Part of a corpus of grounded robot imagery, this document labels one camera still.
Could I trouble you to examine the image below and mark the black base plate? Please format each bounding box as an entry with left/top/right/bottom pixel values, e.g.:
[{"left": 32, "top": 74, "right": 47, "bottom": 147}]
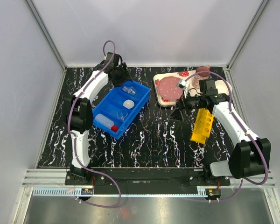
[{"left": 65, "top": 168, "right": 231, "bottom": 196}]

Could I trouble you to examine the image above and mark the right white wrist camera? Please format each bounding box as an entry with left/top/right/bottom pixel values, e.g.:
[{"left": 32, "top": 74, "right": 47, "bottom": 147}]
[{"left": 177, "top": 79, "right": 190, "bottom": 98}]

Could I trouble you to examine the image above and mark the small white dish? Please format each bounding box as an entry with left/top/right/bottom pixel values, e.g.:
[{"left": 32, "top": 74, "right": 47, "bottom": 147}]
[{"left": 123, "top": 99, "right": 135, "bottom": 109}]

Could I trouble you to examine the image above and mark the white wash bottle red cap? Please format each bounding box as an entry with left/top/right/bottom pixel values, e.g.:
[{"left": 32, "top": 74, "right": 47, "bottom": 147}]
[{"left": 95, "top": 113, "right": 119, "bottom": 132}]

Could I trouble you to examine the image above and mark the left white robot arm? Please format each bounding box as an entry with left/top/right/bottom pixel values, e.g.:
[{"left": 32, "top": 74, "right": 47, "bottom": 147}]
[{"left": 64, "top": 52, "right": 132, "bottom": 185}]

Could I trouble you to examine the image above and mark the glass flask with stopper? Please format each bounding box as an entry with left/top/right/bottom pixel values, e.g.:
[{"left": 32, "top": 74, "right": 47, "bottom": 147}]
[{"left": 122, "top": 85, "right": 138, "bottom": 97}]

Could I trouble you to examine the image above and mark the strawberry print tray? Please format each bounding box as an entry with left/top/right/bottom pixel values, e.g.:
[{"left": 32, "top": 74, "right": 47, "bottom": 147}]
[{"left": 153, "top": 66, "right": 211, "bottom": 107}]

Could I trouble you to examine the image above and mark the yellow test tube rack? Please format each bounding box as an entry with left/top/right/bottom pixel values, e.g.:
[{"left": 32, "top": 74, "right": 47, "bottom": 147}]
[{"left": 190, "top": 109, "right": 214, "bottom": 144}]

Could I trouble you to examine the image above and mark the pink polka dot plate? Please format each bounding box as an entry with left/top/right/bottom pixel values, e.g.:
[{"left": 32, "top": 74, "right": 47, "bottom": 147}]
[{"left": 157, "top": 76, "right": 183, "bottom": 101}]

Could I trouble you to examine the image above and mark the blue compartment bin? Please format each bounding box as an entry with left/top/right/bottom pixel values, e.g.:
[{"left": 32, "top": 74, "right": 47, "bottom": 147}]
[{"left": 93, "top": 81, "right": 150, "bottom": 140}]

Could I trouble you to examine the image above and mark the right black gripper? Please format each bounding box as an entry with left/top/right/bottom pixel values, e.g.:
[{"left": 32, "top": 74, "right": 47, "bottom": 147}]
[{"left": 168, "top": 89, "right": 206, "bottom": 121}]

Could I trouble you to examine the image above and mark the small glass beaker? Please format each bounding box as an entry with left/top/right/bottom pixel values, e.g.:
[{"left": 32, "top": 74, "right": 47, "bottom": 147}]
[{"left": 117, "top": 109, "right": 129, "bottom": 122}]

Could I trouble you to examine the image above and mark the pink ghost print mug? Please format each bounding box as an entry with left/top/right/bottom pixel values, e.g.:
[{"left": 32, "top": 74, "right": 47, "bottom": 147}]
[{"left": 192, "top": 66, "right": 211, "bottom": 89}]

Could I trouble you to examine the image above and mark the white ceramic bowl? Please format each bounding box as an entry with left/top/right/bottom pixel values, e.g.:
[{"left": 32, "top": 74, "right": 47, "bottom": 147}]
[{"left": 215, "top": 80, "right": 230, "bottom": 96}]

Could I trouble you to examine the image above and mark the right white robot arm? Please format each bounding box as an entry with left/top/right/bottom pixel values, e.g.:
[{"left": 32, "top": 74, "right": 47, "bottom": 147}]
[{"left": 174, "top": 79, "right": 271, "bottom": 185}]

